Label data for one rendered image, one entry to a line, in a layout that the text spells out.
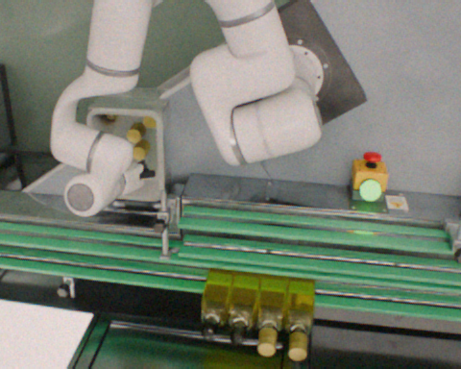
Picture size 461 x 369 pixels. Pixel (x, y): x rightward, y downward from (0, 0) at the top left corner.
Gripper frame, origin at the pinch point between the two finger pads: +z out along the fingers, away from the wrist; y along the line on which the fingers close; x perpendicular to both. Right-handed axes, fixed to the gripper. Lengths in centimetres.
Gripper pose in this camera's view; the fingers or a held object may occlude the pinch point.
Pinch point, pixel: (129, 167)
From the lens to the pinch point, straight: 121.0
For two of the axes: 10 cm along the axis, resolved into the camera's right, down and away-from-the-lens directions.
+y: 9.7, 0.8, -2.1
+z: 2.3, -2.7, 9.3
